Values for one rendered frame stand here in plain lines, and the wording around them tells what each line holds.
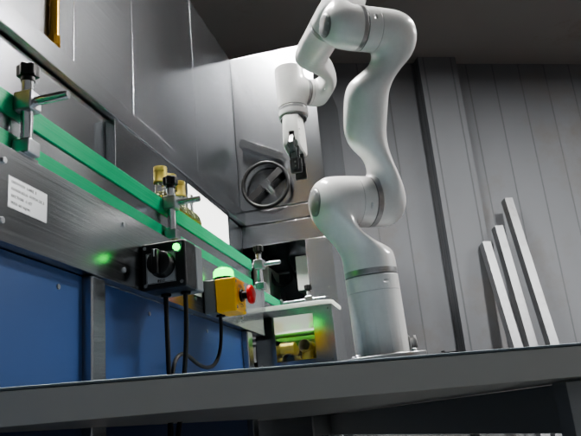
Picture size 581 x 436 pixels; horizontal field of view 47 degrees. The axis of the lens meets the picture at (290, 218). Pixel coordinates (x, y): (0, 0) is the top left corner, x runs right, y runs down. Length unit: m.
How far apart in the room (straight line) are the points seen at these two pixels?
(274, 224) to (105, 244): 1.79
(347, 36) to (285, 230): 1.41
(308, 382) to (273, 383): 0.03
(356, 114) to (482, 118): 3.88
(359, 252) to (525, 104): 4.19
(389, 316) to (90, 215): 0.72
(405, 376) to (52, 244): 0.49
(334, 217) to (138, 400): 0.90
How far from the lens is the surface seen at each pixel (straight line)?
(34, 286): 0.92
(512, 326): 4.58
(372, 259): 1.49
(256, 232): 2.80
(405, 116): 5.13
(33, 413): 0.67
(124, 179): 1.19
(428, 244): 4.82
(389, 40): 1.55
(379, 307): 1.47
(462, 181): 4.96
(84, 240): 1.00
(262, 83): 3.04
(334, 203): 1.48
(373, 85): 1.52
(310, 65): 1.81
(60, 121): 1.64
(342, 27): 1.49
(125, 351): 1.12
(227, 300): 1.38
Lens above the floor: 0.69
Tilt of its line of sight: 17 degrees up
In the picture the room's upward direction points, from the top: 5 degrees counter-clockwise
